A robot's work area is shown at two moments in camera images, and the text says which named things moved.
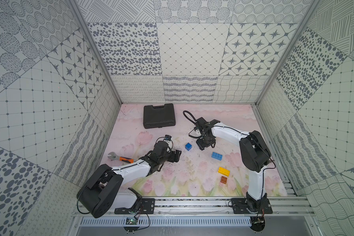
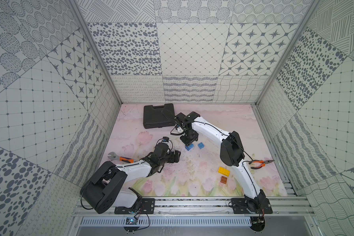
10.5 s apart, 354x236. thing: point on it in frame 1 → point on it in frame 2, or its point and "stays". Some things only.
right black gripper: [202, 145] → [188, 142]
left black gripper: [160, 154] stays
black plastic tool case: [159, 117] stays
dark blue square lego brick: [188, 146] stays
